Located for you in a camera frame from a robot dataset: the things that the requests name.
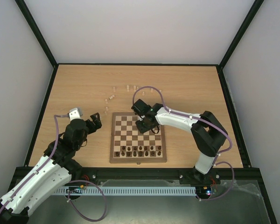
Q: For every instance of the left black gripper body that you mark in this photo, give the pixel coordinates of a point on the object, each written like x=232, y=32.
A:
x=82, y=141

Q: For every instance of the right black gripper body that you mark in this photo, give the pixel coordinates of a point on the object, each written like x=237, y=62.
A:
x=144, y=126

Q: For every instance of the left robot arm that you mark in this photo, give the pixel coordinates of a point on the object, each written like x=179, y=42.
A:
x=54, y=169

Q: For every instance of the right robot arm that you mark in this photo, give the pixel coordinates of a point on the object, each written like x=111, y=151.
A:
x=209, y=135

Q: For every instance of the wooden chess board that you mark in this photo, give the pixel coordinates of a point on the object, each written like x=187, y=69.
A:
x=125, y=133

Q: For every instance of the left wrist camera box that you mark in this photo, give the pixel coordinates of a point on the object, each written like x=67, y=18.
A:
x=75, y=113

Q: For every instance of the black aluminium rail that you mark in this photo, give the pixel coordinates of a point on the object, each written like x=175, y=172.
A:
x=165, y=173

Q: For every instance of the white slotted cable duct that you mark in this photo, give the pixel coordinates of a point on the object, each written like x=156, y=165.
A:
x=127, y=191

